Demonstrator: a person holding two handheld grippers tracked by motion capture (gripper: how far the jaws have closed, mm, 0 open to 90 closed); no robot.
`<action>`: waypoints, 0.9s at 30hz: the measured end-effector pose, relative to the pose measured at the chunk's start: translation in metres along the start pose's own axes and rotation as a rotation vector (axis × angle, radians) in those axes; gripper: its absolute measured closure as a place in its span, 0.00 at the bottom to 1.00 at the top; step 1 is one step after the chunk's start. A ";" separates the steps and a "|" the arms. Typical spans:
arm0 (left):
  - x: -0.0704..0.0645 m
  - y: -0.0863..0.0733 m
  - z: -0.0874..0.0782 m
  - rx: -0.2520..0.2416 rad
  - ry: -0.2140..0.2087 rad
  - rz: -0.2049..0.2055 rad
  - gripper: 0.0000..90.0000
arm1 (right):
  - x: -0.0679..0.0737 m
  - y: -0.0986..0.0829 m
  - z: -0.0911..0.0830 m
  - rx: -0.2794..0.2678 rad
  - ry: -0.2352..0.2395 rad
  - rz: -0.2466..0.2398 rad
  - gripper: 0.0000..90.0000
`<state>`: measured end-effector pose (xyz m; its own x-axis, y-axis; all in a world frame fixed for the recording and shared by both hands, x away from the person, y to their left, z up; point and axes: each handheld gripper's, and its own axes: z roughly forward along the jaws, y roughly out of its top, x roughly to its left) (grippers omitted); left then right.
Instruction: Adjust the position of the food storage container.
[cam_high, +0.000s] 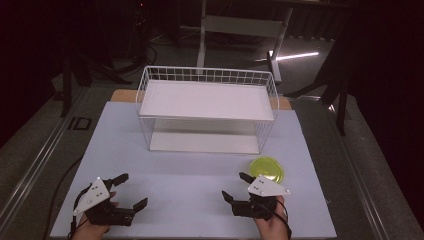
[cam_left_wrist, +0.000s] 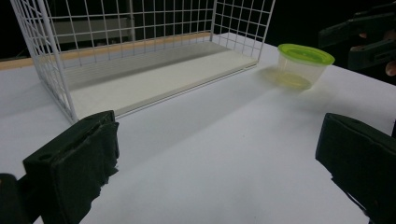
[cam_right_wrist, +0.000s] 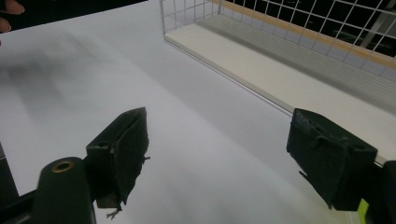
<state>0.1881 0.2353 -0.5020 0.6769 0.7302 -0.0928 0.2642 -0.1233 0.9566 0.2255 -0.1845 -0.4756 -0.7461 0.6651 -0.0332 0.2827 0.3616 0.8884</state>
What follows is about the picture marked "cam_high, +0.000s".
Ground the white metal desk frame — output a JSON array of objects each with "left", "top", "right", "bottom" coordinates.
[{"left": 195, "top": 0, "right": 295, "bottom": 85}]

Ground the white wire shelf rack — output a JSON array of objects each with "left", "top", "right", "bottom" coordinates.
[{"left": 135, "top": 65, "right": 280, "bottom": 156}]

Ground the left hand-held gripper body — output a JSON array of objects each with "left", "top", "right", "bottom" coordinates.
[{"left": 72, "top": 176, "right": 137, "bottom": 227}]

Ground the yellow-green plastic plate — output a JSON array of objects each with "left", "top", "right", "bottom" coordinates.
[{"left": 249, "top": 156, "right": 285, "bottom": 184}]

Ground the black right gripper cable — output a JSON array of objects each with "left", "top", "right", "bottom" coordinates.
[{"left": 258, "top": 200, "right": 293, "bottom": 240}]

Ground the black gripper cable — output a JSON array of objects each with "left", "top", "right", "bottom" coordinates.
[
  {"left": 258, "top": 200, "right": 293, "bottom": 240},
  {"left": 67, "top": 183, "right": 98, "bottom": 240}
]

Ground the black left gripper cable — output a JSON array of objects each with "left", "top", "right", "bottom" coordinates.
[{"left": 67, "top": 183, "right": 98, "bottom": 240}]

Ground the black metal stand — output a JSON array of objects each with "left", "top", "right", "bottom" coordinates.
[
  {"left": 59, "top": 39, "right": 134, "bottom": 118},
  {"left": 283, "top": 29, "right": 355, "bottom": 137}
]

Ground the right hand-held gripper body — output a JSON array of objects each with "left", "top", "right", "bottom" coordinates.
[{"left": 231, "top": 175, "right": 291, "bottom": 221}]

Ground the metal floor rail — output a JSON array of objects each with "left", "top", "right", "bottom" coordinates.
[
  {"left": 327, "top": 103, "right": 392, "bottom": 240},
  {"left": 0, "top": 85, "right": 88, "bottom": 228}
]

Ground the bright light strip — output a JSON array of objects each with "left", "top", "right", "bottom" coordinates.
[{"left": 255, "top": 50, "right": 320, "bottom": 63}]

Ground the black floor socket plate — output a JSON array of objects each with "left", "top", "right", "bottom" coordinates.
[{"left": 67, "top": 116, "right": 93, "bottom": 131}]

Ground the person's left hand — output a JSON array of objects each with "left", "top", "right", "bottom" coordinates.
[{"left": 71, "top": 191, "right": 120, "bottom": 240}]

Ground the black floor cable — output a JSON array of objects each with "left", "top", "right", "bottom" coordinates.
[{"left": 41, "top": 155, "right": 84, "bottom": 240}]

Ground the person's right hand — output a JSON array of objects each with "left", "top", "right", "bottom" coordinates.
[{"left": 254, "top": 195, "right": 292, "bottom": 240}]

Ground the pale blue table sheet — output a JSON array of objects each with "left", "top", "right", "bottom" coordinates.
[{"left": 49, "top": 100, "right": 338, "bottom": 240}]

